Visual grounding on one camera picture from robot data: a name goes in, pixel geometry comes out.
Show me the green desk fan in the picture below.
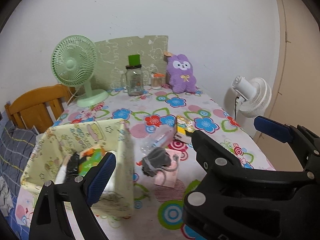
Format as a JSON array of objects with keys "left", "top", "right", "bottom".
[{"left": 50, "top": 35, "right": 108, "bottom": 108}]

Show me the white standing fan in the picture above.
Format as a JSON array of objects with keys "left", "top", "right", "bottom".
[{"left": 232, "top": 75, "right": 272, "bottom": 118}]

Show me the black plastic bag bundle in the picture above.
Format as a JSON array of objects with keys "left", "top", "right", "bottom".
[{"left": 65, "top": 153, "right": 79, "bottom": 182}]

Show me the beige wooden door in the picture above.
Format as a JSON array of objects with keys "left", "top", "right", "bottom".
[{"left": 252, "top": 0, "right": 320, "bottom": 170}]

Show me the grey sock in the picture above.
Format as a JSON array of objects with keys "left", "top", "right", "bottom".
[{"left": 142, "top": 147, "right": 179, "bottom": 180}]

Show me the grey plaid pillow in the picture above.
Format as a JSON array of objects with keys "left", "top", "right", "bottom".
[{"left": 0, "top": 121, "right": 37, "bottom": 197}]

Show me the cotton swab jar orange lid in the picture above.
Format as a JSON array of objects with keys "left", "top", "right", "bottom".
[{"left": 151, "top": 72, "right": 165, "bottom": 90}]

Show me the purple plush bunny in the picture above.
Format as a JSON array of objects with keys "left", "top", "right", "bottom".
[{"left": 167, "top": 54, "right": 196, "bottom": 94}]

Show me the glass mason jar mug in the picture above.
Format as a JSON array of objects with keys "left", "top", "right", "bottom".
[{"left": 124, "top": 64, "right": 144, "bottom": 96}]

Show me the floral tablecloth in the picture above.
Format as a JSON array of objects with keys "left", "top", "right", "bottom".
[{"left": 15, "top": 88, "right": 272, "bottom": 239}]

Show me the yellow cartoon tissue pack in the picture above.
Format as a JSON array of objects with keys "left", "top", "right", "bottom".
[{"left": 175, "top": 115, "right": 195, "bottom": 144}]

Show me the green cup on jar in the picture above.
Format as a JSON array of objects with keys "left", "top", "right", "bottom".
[{"left": 128, "top": 54, "right": 140, "bottom": 66}]

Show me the yellow cartoon storage box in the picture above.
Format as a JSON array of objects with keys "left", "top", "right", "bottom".
[{"left": 21, "top": 119, "right": 134, "bottom": 217}]

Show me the pink paper packet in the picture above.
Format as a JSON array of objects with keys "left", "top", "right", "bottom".
[{"left": 154, "top": 148, "right": 182, "bottom": 188}]

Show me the green patterned wall board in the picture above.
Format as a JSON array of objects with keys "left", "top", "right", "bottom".
[{"left": 92, "top": 35, "right": 169, "bottom": 91}]

